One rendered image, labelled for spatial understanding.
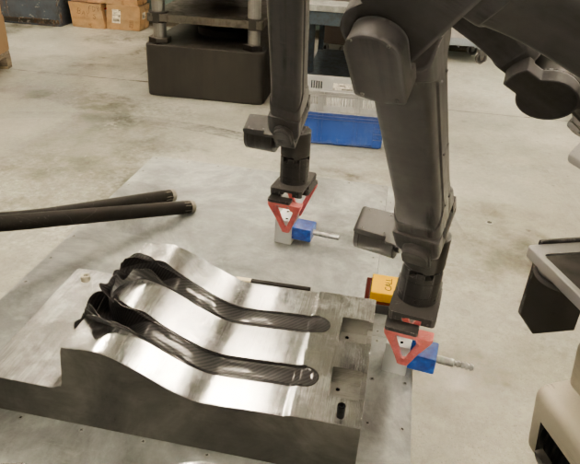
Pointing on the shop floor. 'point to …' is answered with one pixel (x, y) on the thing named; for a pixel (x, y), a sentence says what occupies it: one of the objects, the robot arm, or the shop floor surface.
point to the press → (210, 51)
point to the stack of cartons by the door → (110, 14)
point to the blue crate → (344, 130)
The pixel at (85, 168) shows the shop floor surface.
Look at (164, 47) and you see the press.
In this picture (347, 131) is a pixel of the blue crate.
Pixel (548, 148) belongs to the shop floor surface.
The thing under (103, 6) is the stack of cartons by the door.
